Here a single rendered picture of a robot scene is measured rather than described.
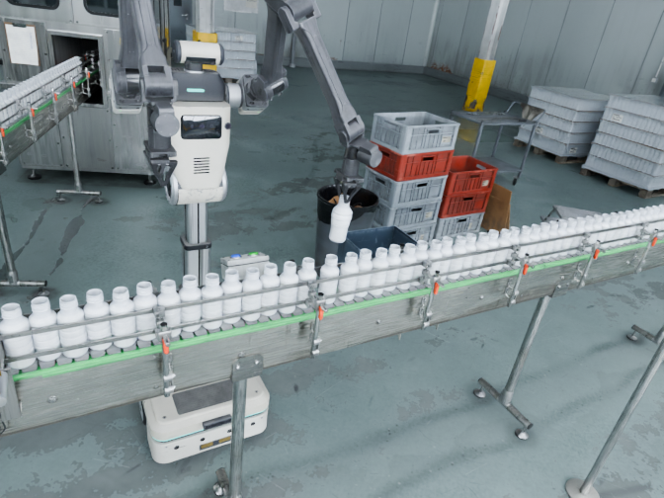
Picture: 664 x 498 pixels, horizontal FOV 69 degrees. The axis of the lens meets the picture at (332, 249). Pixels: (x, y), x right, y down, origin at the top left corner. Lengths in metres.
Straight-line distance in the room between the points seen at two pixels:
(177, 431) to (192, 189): 1.01
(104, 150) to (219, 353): 3.84
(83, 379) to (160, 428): 0.85
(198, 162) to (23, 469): 1.49
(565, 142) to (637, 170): 1.24
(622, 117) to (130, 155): 6.30
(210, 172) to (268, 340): 0.70
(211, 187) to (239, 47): 9.11
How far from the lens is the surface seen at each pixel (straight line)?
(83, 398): 1.48
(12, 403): 1.39
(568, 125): 8.50
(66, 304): 1.33
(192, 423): 2.24
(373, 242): 2.33
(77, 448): 2.56
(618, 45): 12.85
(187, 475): 2.38
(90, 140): 5.13
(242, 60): 10.97
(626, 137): 7.91
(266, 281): 1.45
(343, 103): 1.54
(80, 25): 4.94
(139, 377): 1.47
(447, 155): 4.21
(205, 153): 1.85
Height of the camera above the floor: 1.89
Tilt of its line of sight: 27 degrees down
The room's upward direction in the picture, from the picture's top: 8 degrees clockwise
